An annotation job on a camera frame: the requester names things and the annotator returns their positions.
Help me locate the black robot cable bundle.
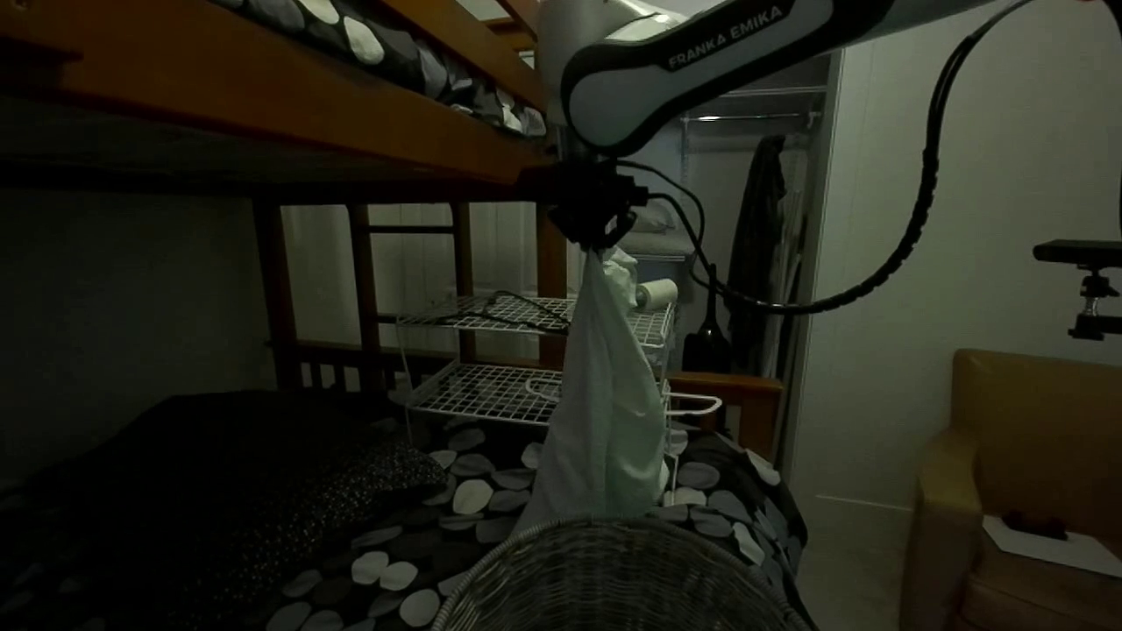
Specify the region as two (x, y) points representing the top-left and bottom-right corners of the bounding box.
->
(618, 0), (1122, 318)

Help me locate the upper spotted mattress bedding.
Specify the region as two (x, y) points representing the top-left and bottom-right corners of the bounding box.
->
(217, 0), (548, 141)

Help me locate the dark hanging coat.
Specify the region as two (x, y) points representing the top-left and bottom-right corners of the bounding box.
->
(727, 135), (787, 377)

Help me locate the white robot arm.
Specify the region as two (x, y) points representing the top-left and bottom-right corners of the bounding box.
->
(536, 0), (982, 250)

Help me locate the folded white bedding stack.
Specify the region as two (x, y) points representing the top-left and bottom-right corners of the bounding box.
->
(623, 203), (693, 259)

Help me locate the lower spotted bed cover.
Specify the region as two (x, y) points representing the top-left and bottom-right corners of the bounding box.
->
(0, 393), (812, 631)

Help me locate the wooden bunk bed frame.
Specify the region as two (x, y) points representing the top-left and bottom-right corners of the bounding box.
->
(0, 0), (789, 465)

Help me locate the white closet door frame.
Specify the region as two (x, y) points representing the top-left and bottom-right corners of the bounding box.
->
(566, 13), (847, 495)

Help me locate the black camera on tripod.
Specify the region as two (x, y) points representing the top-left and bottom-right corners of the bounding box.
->
(1034, 238), (1122, 340)

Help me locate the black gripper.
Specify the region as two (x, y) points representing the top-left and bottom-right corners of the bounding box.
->
(536, 160), (649, 250)

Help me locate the white lint roller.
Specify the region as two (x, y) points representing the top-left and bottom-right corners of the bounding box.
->
(635, 277), (677, 311)

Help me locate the white wire two-tier rack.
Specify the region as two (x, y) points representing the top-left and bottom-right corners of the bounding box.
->
(403, 307), (673, 428)

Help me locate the closet shelf with rod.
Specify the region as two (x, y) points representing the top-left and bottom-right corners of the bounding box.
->
(679, 83), (826, 135)

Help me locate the white clothes hanger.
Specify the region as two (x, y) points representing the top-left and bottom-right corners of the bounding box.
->
(524, 377), (727, 422)

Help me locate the woven wicker laundry basket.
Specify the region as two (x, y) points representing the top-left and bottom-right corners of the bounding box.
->
(432, 519), (818, 631)

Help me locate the white pillowcase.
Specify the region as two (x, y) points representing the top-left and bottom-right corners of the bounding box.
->
(519, 250), (666, 532)

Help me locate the white paper on armchair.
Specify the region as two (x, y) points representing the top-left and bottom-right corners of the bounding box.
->
(982, 516), (1122, 579)

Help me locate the tan leather armchair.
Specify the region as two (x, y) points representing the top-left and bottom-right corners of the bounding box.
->
(899, 350), (1122, 631)

